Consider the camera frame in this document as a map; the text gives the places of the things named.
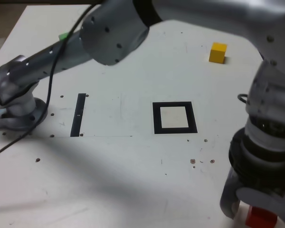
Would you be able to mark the black tape strip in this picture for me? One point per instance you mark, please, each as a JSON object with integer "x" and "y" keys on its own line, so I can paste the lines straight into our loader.
{"x": 78, "y": 114}

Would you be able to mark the red cube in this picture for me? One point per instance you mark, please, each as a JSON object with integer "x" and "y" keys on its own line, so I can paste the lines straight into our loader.
{"x": 260, "y": 218}

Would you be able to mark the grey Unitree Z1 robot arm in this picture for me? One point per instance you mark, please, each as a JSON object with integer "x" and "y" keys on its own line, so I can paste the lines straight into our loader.
{"x": 114, "y": 31}

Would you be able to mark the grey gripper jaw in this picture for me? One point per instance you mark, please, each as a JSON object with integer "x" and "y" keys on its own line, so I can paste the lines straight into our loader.
{"x": 261, "y": 197}

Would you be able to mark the yellow cube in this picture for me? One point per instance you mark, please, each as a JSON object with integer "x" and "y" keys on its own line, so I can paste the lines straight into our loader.
{"x": 217, "y": 53}

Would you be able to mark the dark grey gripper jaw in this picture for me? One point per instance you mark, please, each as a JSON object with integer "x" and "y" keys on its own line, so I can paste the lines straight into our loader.
{"x": 228, "y": 197}

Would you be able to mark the black tape square outline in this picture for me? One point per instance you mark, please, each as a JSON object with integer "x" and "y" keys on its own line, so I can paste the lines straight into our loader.
{"x": 156, "y": 118}

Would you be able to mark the green cube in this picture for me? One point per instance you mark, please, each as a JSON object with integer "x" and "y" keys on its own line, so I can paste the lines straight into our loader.
{"x": 63, "y": 36}

